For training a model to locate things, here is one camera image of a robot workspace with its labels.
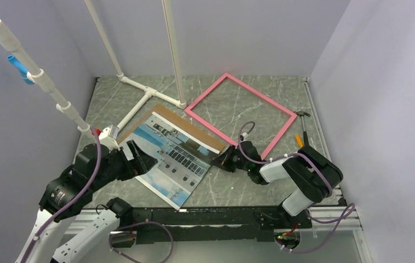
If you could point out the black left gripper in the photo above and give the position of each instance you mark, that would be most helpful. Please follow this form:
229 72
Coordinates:
142 161

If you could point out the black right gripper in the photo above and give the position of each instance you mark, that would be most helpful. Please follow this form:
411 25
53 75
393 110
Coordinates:
224 159

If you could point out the building photo print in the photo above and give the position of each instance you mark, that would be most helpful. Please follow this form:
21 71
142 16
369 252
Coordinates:
180 169

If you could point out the pink wooden picture frame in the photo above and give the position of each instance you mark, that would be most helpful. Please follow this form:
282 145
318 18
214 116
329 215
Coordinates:
223 136

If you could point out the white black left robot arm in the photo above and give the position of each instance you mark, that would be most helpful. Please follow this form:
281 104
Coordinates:
65 197

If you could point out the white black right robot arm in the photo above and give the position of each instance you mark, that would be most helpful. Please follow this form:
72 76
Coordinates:
313 174

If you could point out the blue pipe peg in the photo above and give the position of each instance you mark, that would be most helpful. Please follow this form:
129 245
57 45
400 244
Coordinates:
20 68

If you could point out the white pvc pipe stand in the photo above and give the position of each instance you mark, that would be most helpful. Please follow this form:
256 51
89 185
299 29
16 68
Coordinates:
46 37

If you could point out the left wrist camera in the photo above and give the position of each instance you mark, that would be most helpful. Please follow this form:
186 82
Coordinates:
107 136

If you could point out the brown frame backing board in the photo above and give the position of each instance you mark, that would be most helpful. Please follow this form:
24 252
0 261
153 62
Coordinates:
161 123

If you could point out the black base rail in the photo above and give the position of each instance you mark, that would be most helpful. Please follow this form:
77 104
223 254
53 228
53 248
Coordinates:
260 223

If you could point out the black handled claw hammer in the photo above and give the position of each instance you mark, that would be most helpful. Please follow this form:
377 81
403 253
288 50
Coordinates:
302 115

